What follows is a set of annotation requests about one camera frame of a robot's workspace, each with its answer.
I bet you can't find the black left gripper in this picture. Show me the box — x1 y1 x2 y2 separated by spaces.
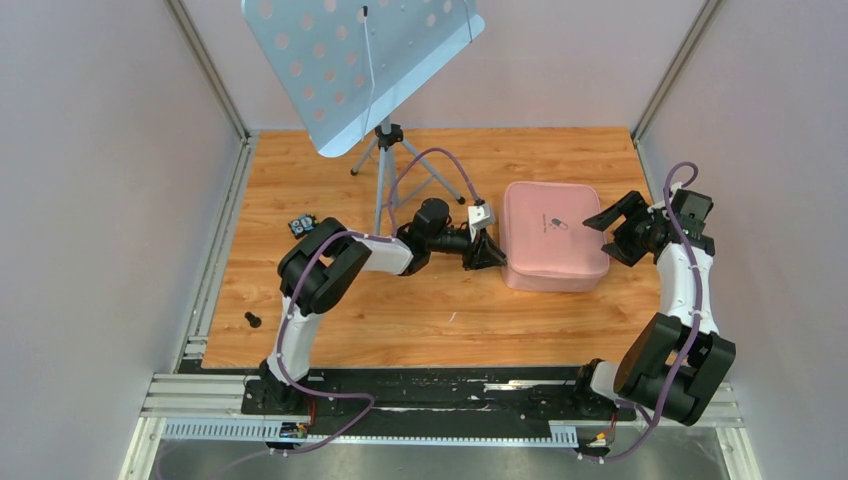
428 226 508 273

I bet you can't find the pink medicine kit case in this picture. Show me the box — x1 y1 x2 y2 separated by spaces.
498 181 610 292

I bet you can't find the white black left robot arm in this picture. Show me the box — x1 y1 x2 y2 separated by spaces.
260 198 507 413

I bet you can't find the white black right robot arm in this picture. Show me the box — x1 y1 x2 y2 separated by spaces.
569 188 736 426

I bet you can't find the small black knob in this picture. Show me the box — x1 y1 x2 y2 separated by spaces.
244 312 262 328

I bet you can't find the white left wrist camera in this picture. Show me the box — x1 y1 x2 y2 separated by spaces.
467 203 496 241

